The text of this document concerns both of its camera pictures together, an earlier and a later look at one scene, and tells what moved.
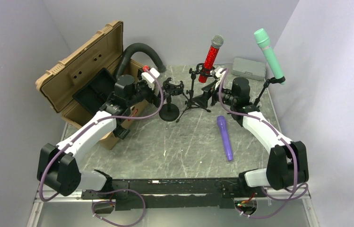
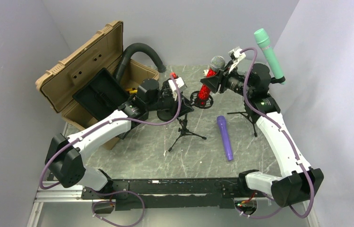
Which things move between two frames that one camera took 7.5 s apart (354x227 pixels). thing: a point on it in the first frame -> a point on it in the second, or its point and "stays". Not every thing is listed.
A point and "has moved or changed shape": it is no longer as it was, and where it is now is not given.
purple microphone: [221, 120] stays
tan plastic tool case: [58, 86] stays
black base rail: [139, 195] stays
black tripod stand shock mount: [189, 102] -> [182, 130]
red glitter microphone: [216, 42] has moved or changed shape
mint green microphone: [263, 39] stays
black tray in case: [92, 95] stays
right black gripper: [202, 100] -> [222, 78]
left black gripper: [152, 98] -> [184, 103]
